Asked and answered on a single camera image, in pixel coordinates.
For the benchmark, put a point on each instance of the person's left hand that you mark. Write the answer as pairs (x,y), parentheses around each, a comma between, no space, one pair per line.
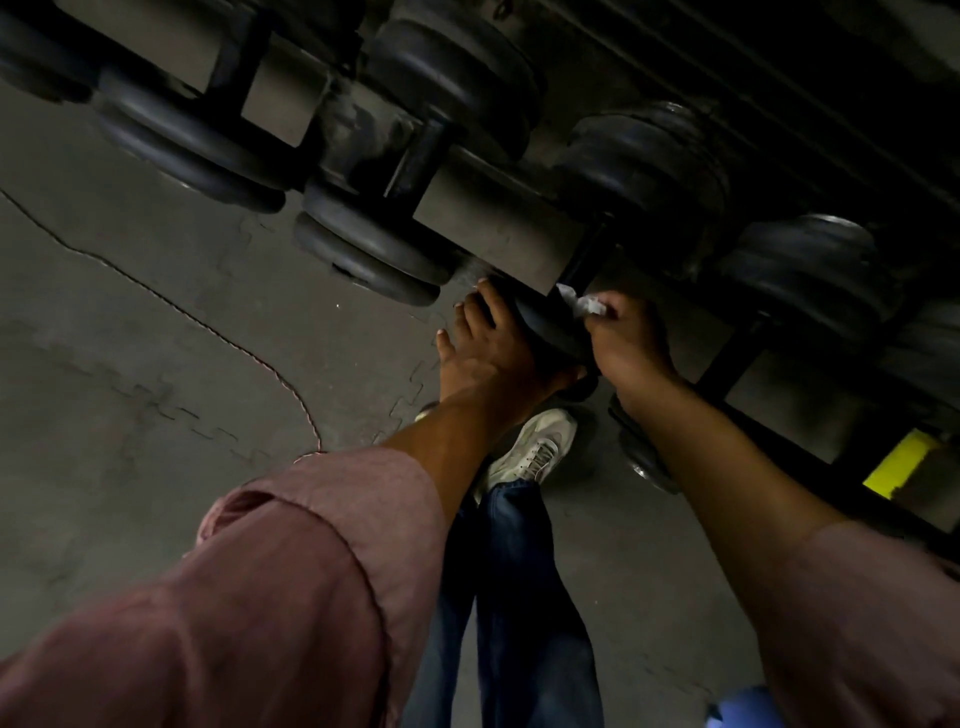
(495,367)

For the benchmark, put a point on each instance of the person's right hand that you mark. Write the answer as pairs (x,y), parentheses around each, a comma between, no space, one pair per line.
(630,345)

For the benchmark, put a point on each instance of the white cleaning cloth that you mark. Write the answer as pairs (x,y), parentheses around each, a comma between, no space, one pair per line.
(585,302)

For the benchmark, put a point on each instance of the black yellow dumbbell rack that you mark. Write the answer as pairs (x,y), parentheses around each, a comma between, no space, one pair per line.
(495,217)

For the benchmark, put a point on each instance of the row of ribbed plate dumbbells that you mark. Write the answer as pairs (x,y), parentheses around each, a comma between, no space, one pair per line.
(810,277)

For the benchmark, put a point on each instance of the small black plate dumbbell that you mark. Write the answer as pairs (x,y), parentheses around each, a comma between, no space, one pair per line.
(37,67)

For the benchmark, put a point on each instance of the person's left forearm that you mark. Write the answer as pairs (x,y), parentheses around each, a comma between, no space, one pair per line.
(262,600)

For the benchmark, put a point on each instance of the person's right forearm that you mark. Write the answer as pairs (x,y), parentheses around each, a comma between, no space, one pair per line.
(825,600)

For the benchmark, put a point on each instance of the person's white shoe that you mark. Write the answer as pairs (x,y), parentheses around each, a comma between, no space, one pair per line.
(426,411)
(532,450)

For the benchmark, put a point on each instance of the person's blue jeans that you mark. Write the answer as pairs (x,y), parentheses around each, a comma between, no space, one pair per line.
(532,622)

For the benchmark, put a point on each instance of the light blue plastic object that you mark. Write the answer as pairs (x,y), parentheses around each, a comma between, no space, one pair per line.
(746,709)

